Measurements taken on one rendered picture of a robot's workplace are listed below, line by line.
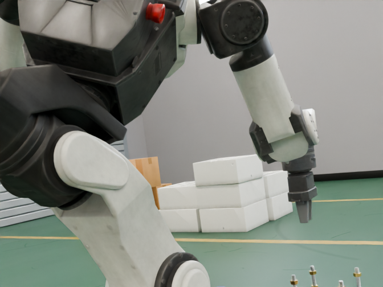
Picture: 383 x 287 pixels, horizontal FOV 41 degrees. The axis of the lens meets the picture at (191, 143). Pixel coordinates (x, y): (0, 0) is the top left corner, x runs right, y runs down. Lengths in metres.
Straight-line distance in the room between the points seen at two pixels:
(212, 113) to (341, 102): 1.89
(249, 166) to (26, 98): 3.22
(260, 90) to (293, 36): 5.80
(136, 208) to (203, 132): 6.60
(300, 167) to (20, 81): 0.79
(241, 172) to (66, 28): 3.05
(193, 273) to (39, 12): 0.52
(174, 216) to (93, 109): 3.33
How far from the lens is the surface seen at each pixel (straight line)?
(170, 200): 4.16
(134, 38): 0.82
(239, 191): 3.76
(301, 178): 1.33
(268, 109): 1.02
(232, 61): 1.02
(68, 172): 0.77
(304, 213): 1.37
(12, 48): 1.18
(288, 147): 1.09
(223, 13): 0.93
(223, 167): 3.79
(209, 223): 3.94
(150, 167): 5.16
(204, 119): 7.45
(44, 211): 6.68
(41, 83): 0.79
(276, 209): 4.19
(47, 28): 0.83
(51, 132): 0.79
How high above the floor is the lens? 0.71
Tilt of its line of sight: level
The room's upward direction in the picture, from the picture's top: 7 degrees counter-clockwise
